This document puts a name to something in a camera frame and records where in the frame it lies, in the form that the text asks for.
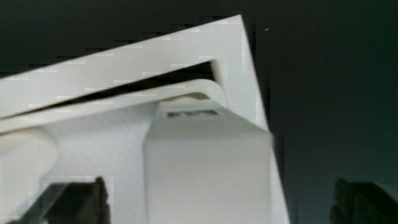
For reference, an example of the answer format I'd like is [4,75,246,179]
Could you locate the white desk top tray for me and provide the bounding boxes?
[0,79,226,224]

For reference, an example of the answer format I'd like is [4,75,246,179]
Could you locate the white U-shaped fence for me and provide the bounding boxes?
[0,17,290,224]

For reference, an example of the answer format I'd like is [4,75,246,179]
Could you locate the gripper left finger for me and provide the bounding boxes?
[15,177,112,224]

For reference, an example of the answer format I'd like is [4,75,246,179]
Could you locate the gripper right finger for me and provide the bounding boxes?
[329,179,398,224]

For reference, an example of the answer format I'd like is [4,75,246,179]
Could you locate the white desk leg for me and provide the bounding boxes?
[144,100,287,224]
[0,129,57,224]

